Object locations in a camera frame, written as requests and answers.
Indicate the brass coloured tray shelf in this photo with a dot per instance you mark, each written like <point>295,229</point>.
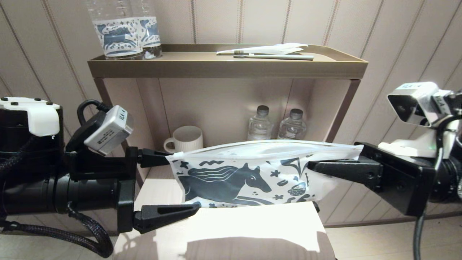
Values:
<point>216,68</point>

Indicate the grey-green toothbrush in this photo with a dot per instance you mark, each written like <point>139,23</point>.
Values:
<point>285,57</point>

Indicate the white ribbed ceramic mug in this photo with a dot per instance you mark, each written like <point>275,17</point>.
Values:
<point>187,139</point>

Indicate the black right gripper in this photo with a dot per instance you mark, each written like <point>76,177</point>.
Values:
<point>404,184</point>

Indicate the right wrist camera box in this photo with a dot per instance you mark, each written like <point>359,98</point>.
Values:
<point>429,99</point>

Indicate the beige open shelf cabinet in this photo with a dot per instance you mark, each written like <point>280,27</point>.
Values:
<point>216,101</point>

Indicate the small clear water bottle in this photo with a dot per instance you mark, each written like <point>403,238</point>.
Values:
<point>260,126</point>
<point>293,126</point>

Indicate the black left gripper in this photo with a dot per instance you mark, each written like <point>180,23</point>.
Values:
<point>94,195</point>

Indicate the white paper wrapper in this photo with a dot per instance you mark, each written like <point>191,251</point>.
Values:
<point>274,48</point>

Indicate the small black knob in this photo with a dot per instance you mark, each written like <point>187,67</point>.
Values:
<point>316,207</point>

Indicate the large bottle horse print label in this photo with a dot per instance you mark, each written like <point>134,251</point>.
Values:
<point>117,36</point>
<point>151,32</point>

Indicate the white horse-print zip pouch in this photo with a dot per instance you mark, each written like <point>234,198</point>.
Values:
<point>231,180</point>

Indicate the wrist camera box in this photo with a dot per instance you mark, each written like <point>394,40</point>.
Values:
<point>429,99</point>
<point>108,130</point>

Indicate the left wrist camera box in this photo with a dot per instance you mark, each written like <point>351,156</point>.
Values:
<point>108,130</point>

